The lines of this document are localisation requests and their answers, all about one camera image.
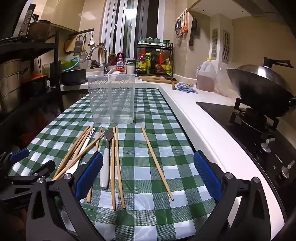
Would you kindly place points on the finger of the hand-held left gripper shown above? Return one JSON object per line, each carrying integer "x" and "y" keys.
{"x": 19, "y": 155}
{"x": 46, "y": 168}

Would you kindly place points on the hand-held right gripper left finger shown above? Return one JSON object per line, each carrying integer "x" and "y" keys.
{"x": 90, "y": 176}

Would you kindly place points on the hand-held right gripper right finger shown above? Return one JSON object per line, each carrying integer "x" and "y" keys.
{"x": 207, "y": 176}

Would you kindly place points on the white utensil with striped end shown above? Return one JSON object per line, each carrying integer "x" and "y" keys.
{"x": 86, "y": 141}

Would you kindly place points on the clear plastic utensil container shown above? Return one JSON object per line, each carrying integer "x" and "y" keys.
{"x": 111, "y": 102}

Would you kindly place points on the green white checkered tablecloth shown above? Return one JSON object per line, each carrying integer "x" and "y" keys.
{"x": 138, "y": 180}

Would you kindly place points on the black glass gas stove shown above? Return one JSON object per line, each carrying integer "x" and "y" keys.
{"x": 219, "y": 115}

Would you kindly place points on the metal stove knob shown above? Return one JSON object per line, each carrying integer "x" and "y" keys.
{"x": 266, "y": 144}
{"x": 285, "y": 171}

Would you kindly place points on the large steel pot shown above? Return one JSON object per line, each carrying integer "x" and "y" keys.
{"x": 10, "y": 85}

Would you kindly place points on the black pot with orange lid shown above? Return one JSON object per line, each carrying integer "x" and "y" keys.
{"x": 34, "y": 85}

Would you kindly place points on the black burner grate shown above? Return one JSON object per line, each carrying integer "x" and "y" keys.
{"x": 238, "y": 111}

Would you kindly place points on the blue cloth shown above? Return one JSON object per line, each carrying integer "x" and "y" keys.
{"x": 186, "y": 88}

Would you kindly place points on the black shelf rack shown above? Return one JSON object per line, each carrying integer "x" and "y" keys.
{"x": 56, "y": 69}

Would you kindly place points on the black pan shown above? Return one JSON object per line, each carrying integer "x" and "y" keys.
{"x": 74, "y": 77}

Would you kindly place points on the plastic oil jug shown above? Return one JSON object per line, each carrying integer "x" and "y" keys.
{"x": 205, "y": 81}

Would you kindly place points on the clear plastic bag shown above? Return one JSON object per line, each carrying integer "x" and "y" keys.
{"x": 223, "y": 81}

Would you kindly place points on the wooden spatula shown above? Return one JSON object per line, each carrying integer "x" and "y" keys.
{"x": 173, "y": 85}

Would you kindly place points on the green bowl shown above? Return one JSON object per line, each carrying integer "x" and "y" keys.
{"x": 67, "y": 64}

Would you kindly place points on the white dish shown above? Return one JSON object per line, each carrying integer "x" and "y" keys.
{"x": 115, "y": 71}

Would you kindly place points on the round wooden cutting board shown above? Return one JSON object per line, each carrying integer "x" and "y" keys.
{"x": 155, "y": 79}

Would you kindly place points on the blue basin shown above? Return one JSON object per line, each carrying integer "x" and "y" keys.
{"x": 77, "y": 61}

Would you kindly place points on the white jar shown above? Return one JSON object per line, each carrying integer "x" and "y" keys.
{"x": 130, "y": 69}

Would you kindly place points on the green packet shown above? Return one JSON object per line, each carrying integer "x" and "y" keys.
{"x": 169, "y": 66}

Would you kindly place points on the pink dish soap bottle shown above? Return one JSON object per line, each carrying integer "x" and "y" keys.
{"x": 120, "y": 62}

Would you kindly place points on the red jar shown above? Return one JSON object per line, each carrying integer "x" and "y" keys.
{"x": 112, "y": 60}

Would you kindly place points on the metal wok lid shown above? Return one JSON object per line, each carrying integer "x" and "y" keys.
{"x": 266, "y": 73}

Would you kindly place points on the hanging wooden board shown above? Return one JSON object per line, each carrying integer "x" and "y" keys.
{"x": 69, "y": 46}

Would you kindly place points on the black spice rack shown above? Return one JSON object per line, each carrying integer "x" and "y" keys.
{"x": 172, "y": 58}

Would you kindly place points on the metal grater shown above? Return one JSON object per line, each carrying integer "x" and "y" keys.
{"x": 78, "y": 45}

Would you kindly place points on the red sauce bottle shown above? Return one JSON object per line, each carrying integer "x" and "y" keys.
{"x": 141, "y": 61}

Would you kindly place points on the dark sauce bottle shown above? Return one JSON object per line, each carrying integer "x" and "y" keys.
{"x": 154, "y": 61}

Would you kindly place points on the metal bowl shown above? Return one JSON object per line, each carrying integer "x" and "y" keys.
{"x": 40, "y": 30}

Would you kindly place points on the yellow label bottle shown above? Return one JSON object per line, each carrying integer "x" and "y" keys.
{"x": 148, "y": 62}

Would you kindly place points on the metal faucet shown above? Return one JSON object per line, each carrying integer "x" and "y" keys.
{"x": 98, "y": 47}

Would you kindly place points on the appliance with control panel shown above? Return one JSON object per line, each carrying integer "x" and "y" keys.
{"x": 25, "y": 20}

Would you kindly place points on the white hanging spoon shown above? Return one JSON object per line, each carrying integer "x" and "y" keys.
{"x": 91, "y": 40}

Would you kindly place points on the row of spice jars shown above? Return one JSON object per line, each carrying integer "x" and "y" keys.
{"x": 152, "y": 41}

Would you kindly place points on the hanging cleaver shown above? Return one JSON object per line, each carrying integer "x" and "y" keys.
{"x": 193, "y": 30}

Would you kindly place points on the window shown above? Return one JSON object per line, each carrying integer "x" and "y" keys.
{"x": 129, "y": 27}

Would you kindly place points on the hanging kitchen tools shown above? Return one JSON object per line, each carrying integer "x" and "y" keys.
{"x": 181, "y": 24}

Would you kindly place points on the wall vent grille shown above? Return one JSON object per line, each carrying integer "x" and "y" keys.
{"x": 226, "y": 46}
{"x": 214, "y": 44}

